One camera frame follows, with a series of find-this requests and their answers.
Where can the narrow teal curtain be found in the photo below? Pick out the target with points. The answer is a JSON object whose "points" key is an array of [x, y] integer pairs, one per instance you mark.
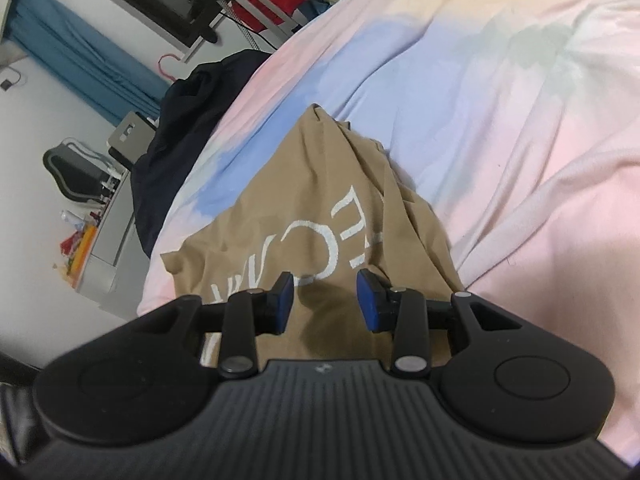
{"points": [[75, 50]]}

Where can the colourful desk clutter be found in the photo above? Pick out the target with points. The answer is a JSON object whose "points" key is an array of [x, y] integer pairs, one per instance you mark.
{"points": [[80, 245]]}

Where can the white desk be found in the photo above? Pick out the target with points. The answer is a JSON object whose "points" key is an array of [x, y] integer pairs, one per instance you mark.
{"points": [[115, 240]]}

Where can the pastel tie-dye bed sheet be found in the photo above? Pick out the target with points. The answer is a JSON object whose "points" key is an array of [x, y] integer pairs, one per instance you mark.
{"points": [[500, 110]]}

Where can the tan printed shirt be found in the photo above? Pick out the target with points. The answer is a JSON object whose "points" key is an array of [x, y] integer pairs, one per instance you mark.
{"points": [[310, 200]]}

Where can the black chair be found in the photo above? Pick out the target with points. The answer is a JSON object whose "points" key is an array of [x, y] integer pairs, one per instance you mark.
{"points": [[65, 170]]}

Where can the pink clothes hanger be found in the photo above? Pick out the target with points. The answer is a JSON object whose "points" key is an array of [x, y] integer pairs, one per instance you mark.
{"points": [[161, 65]]}

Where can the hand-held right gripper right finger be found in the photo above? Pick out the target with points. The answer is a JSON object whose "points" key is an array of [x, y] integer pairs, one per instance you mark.
{"points": [[367, 305]]}

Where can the silver box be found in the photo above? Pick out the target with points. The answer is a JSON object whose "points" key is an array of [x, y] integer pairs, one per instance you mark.
{"points": [[130, 132]]}

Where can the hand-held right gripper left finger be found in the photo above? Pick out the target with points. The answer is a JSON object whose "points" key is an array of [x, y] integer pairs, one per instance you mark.
{"points": [[285, 305]]}

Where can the dark navy jacket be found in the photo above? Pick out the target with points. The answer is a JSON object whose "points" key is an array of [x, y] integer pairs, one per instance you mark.
{"points": [[190, 120]]}

